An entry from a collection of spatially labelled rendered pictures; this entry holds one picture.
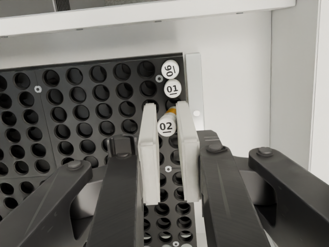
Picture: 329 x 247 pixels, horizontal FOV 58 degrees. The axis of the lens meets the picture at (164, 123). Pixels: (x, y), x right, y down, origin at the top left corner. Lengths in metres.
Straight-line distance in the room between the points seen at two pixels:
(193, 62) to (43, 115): 0.13
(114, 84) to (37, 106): 0.06
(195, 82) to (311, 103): 0.10
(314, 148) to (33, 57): 0.25
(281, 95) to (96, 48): 0.17
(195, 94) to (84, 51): 0.11
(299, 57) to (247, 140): 0.11
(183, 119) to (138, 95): 0.08
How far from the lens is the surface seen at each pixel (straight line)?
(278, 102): 0.28
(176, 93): 0.21
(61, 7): 0.68
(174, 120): 0.18
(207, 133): 0.15
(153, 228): 0.27
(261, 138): 0.31
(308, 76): 0.22
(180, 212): 0.27
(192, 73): 0.27
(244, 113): 0.30
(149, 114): 0.16
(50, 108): 0.25
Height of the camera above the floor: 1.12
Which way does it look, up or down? 72 degrees down
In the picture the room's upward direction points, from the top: 171 degrees counter-clockwise
